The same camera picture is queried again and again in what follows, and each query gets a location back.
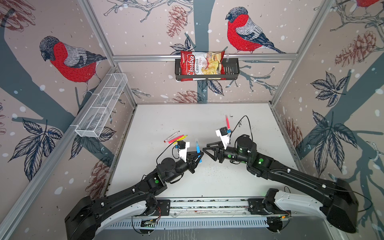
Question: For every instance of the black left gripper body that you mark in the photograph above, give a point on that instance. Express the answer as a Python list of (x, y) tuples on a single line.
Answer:
[(190, 165)]

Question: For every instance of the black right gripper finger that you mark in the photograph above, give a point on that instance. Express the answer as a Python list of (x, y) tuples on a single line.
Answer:
[(212, 153), (214, 145)]

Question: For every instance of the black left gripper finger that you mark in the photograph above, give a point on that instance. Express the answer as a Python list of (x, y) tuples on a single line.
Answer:
[(194, 165), (194, 156)]

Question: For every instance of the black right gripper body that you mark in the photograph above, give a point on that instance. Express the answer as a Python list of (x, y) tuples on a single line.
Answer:
[(231, 155)]

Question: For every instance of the blue highlighter pen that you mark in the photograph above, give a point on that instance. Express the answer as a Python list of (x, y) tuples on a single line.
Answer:
[(198, 151)]

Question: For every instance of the pink-red highlighter pen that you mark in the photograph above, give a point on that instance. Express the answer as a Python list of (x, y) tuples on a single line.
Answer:
[(228, 124)]

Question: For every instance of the yellow highlighter pen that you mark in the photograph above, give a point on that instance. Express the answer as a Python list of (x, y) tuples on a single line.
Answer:
[(180, 139)]

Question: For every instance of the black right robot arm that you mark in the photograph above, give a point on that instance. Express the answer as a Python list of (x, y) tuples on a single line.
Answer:
[(332, 201)]

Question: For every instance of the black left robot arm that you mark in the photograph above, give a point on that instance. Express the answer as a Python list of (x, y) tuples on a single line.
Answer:
[(89, 217)]

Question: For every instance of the pink highlighter pen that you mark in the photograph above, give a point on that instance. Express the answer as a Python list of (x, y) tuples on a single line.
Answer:
[(175, 139)]

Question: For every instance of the white marker pen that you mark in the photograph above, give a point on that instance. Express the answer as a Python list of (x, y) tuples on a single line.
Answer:
[(171, 137)]

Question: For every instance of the red cassava chips bag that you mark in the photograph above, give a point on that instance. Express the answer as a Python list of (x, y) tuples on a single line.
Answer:
[(201, 63)]

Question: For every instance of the aluminium mounting rail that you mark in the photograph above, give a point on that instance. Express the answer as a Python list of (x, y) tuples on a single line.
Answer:
[(210, 207)]

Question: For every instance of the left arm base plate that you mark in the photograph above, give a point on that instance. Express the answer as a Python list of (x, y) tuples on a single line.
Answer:
[(159, 208)]

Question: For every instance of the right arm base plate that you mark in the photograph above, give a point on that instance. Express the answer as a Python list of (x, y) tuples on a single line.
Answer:
[(262, 207)]

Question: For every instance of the black wire basket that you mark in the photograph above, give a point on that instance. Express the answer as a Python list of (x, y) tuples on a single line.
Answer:
[(231, 67)]

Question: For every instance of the white mesh wall tray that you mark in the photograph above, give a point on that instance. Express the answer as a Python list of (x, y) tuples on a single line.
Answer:
[(99, 112)]

